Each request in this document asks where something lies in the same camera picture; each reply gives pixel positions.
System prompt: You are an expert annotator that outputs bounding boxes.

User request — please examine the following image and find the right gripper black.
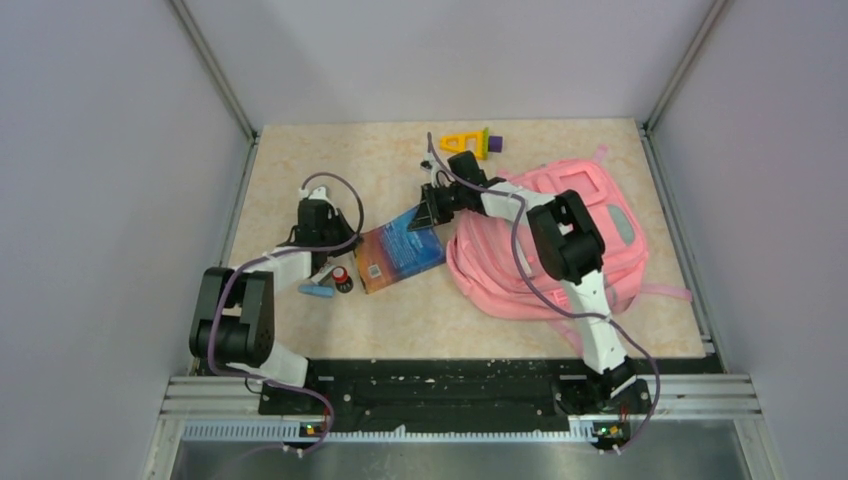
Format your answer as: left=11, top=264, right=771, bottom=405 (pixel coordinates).
left=410, top=184, right=466, bottom=234

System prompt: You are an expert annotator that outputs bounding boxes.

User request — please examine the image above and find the dark blue sunset book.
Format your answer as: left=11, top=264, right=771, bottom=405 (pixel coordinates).
left=354, top=208, right=446, bottom=294

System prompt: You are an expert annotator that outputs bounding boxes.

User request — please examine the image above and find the pink student backpack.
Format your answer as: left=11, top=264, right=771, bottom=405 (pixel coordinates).
left=446, top=148, right=693, bottom=350

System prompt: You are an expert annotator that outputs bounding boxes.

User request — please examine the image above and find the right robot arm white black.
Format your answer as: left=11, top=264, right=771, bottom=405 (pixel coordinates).
left=409, top=150, right=638, bottom=412

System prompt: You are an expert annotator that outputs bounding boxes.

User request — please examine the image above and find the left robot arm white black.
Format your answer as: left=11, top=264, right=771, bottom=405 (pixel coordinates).
left=188, top=199, right=359, bottom=414

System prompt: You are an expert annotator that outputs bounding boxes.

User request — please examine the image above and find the red perfect stamp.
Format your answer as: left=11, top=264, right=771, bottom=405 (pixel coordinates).
left=331, top=266, right=354, bottom=294

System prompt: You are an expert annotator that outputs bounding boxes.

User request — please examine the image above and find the light blue eraser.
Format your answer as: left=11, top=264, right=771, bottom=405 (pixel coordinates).
left=298, top=284, right=336, bottom=298

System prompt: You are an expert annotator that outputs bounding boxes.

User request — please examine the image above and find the yellow triangle toy purple cap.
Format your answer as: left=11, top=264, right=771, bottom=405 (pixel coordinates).
left=439, top=128, right=504, bottom=160

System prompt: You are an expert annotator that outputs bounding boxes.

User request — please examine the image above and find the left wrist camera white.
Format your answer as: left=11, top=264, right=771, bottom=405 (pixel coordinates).
left=298, top=185, right=333, bottom=205

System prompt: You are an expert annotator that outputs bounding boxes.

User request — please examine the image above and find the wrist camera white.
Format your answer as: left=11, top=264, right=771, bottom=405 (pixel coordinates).
left=420, top=159, right=451, bottom=188
left=298, top=185, right=333, bottom=205

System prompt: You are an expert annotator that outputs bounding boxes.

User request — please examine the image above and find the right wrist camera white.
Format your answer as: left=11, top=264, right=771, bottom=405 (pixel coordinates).
left=420, top=159, right=451, bottom=188

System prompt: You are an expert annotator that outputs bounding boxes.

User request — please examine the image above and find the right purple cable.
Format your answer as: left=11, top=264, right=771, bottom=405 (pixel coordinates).
left=425, top=132, right=662, bottom=452

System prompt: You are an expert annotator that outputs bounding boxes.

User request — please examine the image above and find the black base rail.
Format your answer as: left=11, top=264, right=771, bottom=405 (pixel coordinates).
left=258, top=359, right=655, bottom=434

